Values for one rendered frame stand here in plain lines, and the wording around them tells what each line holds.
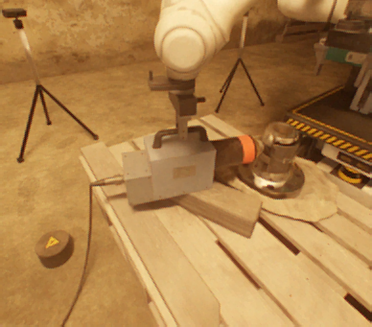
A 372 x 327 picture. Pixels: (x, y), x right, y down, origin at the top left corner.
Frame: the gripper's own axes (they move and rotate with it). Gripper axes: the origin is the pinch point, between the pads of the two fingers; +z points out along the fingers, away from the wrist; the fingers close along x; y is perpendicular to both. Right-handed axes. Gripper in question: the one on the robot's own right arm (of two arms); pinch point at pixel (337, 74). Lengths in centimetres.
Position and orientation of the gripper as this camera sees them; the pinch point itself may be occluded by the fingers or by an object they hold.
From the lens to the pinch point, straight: 97.9
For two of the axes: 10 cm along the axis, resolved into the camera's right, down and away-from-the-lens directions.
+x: -6.3, -4.4, 6.4
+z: -0.2, 8.3, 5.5
